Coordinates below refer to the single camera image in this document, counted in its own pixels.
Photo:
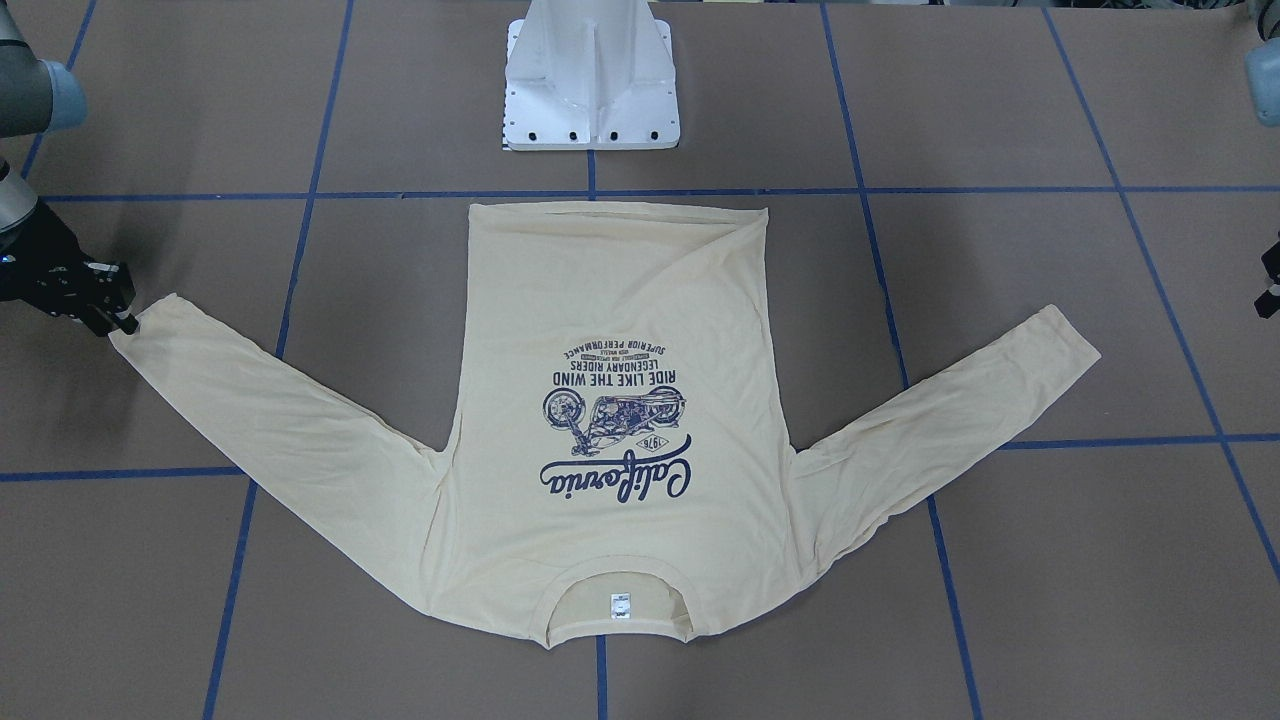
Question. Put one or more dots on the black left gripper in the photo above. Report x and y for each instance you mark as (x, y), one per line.
(1271, 282)

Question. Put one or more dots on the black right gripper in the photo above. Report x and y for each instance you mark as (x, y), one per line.
(42, 262)

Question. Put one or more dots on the cream long-sleeve printed shirt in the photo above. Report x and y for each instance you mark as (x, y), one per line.
(619, 461)

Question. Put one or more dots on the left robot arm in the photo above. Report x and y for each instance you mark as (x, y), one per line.
(1262, 72)

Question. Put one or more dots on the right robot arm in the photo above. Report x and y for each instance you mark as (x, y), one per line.
(37, 96)

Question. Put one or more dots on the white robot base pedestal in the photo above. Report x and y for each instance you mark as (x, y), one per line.
(590, 75)

